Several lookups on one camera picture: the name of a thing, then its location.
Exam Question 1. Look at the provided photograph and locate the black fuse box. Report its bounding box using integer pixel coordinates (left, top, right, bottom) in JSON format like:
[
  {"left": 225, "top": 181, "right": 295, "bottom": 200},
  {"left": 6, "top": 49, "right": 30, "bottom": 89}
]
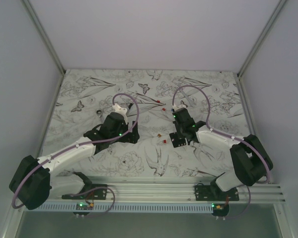
[{"left": 169, "top": 132, "right": 187, "bottom": 148}]

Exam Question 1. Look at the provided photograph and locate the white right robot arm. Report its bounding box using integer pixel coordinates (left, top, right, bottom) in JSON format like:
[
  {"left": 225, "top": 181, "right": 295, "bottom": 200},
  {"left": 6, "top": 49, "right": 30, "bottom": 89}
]
[{"left": 172, "top": 106, "right": 273, "bottom": 201}]

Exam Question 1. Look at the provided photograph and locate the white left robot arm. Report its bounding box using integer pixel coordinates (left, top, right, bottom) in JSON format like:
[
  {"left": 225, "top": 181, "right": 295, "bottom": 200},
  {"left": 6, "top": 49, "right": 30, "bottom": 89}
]
[{"left": 9, "top": 112, "right": 139, "bottom": 210}]

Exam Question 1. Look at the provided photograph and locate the silver ratchet wrench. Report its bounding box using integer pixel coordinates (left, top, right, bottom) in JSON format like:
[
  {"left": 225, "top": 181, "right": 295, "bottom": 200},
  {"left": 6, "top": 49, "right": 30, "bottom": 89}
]
[{"left": 96, "top": 109, "right": 104, "bottom": 123}]

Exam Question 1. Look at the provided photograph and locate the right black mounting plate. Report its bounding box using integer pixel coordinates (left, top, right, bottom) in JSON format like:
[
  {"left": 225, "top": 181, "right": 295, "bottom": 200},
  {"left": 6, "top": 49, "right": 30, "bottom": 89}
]
[{"left": 194, "top": 183, "right": 239, "bottom": 202}]

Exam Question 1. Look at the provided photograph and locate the black mounting plate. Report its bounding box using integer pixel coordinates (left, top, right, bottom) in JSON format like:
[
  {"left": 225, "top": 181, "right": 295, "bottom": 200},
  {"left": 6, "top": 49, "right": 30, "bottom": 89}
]
[
  {"left": 61, "top": 184, "right": 108, "bottom": 200},
  {"left": 194, "top": 183, "right": 239, "bottom": 202}
]

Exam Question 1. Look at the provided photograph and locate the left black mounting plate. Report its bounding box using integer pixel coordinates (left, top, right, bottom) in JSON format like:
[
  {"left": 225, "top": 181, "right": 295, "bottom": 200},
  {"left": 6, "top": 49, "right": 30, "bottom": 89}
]
[{"left": 61, "top": 184, "right": 108, "bottom": 200}]

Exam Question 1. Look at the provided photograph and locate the left controller board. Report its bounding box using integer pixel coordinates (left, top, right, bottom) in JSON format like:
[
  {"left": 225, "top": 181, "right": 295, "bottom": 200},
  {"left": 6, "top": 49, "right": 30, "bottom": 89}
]
[{"left": 73, "top": 202, "right": 93, "bottom": 218}]

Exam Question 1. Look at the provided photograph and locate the controller board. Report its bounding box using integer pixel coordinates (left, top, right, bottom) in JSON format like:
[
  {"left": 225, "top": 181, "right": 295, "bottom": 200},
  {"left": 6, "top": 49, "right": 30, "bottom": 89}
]
[
  {"left": 73, "top": 202, "right": 93, "bottom": 218},
  {"left": 212, "top": 203, "right": 229, "bottom": 220}
]

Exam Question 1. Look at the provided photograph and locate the right controller board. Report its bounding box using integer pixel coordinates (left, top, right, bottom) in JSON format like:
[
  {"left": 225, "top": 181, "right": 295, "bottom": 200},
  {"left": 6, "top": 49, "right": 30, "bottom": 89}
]
[{"left": 212, "top": 203, "right": 229, "bottom": 220}]

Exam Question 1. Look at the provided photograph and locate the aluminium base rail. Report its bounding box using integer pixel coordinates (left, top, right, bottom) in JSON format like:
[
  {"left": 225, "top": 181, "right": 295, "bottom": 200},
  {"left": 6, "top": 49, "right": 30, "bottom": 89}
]
[{"left": 62, "top": 182, "right": 288, "bottom": 204}]

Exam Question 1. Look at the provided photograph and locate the white slotted cable duct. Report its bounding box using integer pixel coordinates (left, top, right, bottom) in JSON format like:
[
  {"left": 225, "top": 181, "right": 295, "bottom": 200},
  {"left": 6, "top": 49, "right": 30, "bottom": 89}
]
[{"left": 34, "top": 202, "right": 213, "bottom": 214}]

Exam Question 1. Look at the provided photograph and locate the aluminium frame post left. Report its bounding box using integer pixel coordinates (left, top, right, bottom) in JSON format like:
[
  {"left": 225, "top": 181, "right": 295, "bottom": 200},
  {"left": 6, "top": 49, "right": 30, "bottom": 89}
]
[{"left": 20, "top": 0, "right": 66, "bottom": 75}]

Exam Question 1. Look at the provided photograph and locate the aluminium frame post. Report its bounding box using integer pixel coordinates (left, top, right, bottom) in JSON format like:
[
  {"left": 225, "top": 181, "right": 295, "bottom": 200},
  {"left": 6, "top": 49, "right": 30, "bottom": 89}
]
[
  {"left": 20, "top": 0, "right": 66, "bottom": 75},
  {"left": 237, "top": 0, "right": 289, "bottom": 78}
]

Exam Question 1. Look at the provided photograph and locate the aluminium frame post right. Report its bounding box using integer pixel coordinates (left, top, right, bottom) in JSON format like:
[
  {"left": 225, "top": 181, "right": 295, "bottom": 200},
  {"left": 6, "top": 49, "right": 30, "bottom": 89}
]
[{"left": 237, "top": 0, "right": 289, "bottom": 78}]

